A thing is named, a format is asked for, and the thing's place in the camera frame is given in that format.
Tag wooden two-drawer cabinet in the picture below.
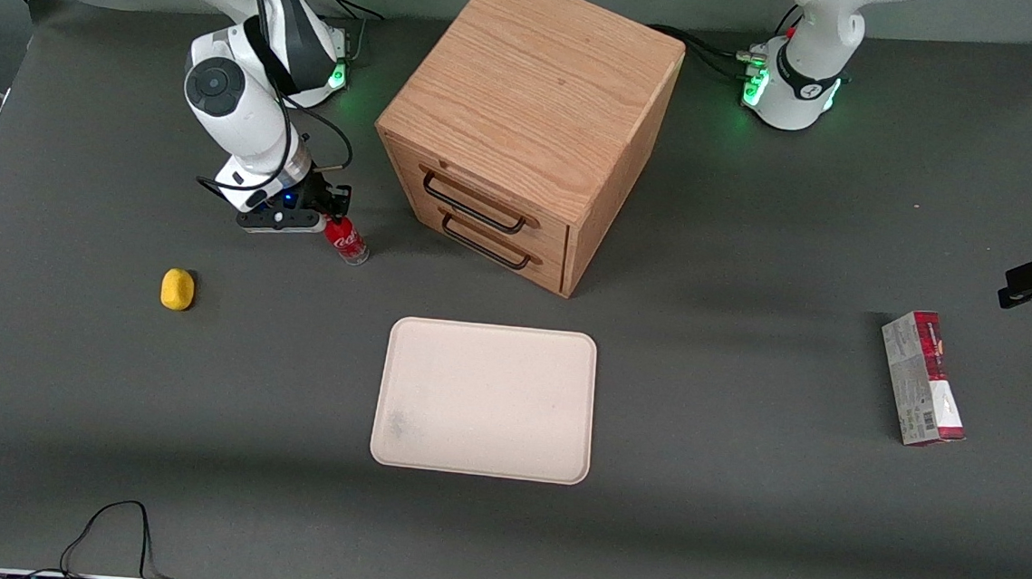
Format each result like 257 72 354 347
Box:
364 0 690 306

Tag black right base cables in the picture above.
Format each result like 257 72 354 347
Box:
289 0 387 68

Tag cream plastic tray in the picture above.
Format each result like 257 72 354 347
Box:
367 314 601 487

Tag thin black looped cable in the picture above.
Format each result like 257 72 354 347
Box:
28 494 193 579

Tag red coke bottle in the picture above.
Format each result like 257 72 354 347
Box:
321 216 373 267

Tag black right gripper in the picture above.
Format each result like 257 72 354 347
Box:
286 179 354 224

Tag grey and red carton box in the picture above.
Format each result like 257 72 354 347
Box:
873 307 975 450

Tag black base cables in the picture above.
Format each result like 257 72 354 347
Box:
289 0 387 68
645 0 805 85

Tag black metal drawer handle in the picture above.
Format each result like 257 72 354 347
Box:
438 212 535 272
419 170 531 236

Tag dark grey table mat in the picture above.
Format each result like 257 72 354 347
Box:
0 0 1032 579

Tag black left base cables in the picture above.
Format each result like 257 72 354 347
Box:
645 0 805 85

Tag yellow lemon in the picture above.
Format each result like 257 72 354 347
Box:
159 266 198 314

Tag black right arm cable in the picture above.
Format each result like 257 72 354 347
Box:
196 0 364 207

